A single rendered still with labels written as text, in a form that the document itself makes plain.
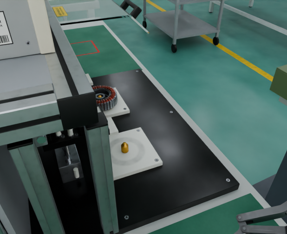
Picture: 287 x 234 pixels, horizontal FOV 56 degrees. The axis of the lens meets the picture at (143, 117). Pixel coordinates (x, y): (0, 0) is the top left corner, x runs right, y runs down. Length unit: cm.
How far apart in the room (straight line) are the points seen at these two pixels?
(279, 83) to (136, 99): 52
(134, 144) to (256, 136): 146
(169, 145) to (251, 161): 119
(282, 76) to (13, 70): 89
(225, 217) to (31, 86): 49
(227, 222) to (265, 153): 137
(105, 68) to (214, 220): 78
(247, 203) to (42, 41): 55
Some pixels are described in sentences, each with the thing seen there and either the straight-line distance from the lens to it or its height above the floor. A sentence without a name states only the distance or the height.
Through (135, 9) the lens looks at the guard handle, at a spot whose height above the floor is 106.
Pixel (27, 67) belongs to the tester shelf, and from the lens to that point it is 42.
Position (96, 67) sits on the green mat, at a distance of 120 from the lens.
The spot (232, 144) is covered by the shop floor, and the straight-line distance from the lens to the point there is 198.
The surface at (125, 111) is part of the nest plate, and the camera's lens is 86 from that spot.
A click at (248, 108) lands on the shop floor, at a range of 237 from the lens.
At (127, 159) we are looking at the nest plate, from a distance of 70.
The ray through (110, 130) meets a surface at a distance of 64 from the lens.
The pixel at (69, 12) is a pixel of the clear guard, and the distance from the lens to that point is 82.
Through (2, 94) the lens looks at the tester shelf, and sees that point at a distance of 36.
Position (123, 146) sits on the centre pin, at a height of 81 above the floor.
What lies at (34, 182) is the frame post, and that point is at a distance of 44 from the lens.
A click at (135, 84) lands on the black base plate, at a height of 77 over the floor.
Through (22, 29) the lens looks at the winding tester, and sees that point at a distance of 43.
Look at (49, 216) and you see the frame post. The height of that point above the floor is 88.
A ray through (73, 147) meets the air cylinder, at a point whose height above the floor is 82.
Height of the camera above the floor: 129
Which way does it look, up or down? 38 degrees down
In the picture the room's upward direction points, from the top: straight up
